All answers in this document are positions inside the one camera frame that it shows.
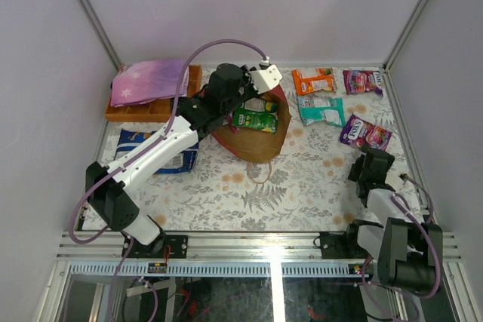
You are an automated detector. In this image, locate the green snack packet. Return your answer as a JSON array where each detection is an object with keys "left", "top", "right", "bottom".
[{"left": 232, "top": 98, "right": 278, "bottom": 134}]

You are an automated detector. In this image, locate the red paper bag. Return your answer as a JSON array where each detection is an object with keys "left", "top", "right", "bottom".
[{"left": 212, "top": 86, "right": 291, "bottom": 164}]

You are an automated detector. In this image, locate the teal candy bag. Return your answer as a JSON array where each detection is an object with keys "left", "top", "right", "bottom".
[{"left": 297, "top": 96, "right": 346, "bottom": 127}]

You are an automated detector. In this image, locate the white Fox's candy bag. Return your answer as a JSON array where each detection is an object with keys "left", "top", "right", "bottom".
[{"left": 343, "top": 69, "right": 383, "bottom": 97}]

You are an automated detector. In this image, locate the orange Fox's candy bag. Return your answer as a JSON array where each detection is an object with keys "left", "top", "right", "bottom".
[{"left": 292, "top": 68, "right": 337, "bottom": 96}]

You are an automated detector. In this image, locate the blue Doritos chip bag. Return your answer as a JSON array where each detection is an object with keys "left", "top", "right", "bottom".
[{"left": 115, "top": 130, "right": 199, "bottom": 174}]

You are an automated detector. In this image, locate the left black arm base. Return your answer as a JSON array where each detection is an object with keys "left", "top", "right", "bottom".
[{"left": 122, "top": 232, "right": 189, "bottom": 260}]

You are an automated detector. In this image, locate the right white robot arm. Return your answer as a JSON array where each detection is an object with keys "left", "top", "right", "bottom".
[{"left": 343, "top": 146, "right": 443, "bottom": 298}]

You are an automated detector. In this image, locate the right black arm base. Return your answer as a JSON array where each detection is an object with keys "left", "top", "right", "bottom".
[{"left": 312, "top": 219, "right": 383, "bottom": 259}]

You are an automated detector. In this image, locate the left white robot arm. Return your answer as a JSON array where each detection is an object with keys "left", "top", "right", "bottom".
[{"left": 85, "top": 63, "right": 269, "bottom": 258}]

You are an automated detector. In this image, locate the orange wooden tray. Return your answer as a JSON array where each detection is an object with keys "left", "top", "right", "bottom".
[{"left": 104, "top": 65, "right": 202, "bottom": 122}]

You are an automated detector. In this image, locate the floral table mat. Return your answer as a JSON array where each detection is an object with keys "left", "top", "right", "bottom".
[{"left": 81, "top": 66, "right": 427, "bottom": 232}]

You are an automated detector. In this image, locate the purple plastic package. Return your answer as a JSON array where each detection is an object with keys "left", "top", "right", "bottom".
[{"left": 110, "top": 59, "right": 189, "bottom": 107}]

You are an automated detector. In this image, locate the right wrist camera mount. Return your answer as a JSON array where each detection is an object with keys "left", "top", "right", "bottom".
[{"left": 386, "top": 172, "right": 407, "bottom": 192}]

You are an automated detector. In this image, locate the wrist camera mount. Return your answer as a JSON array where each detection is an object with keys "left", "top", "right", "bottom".
[
  {"left": 249, "top": 57, "right": 283, "bottom": 94},
  {"left": 386, "top": 172, "right": 407, "bottom": 192}
]

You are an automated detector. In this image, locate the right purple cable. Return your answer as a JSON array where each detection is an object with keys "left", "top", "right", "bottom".
[{"left": 360, "top": 173, "right": 442, "bottom": 322}]

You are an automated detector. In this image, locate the purple cable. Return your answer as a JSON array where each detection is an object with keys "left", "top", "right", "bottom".
[
  {"left": 360, "top": 173, "right": 442, "bottom": 322},
  {"left": 69, "top": 38, "right": 271, "bottom": 322}
]

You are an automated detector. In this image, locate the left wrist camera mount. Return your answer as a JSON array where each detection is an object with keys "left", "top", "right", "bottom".
[{"left": 249, "top": 57, "right": 283, "bottom": 94}]

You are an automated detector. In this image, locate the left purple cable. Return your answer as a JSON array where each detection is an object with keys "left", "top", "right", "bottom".
[{"left": 69, "top": 38, "right": 271, "bottom": 322}]

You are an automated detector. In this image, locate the aluminium front rail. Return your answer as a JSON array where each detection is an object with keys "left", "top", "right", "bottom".
[{"left": 56, "top": 230, "right": 462, "bottom": 262}]

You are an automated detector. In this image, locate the blue white cable duct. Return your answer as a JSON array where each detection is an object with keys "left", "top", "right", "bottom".
[{"left": 71, "top": 261, "right": 361, "bottom": 278}]

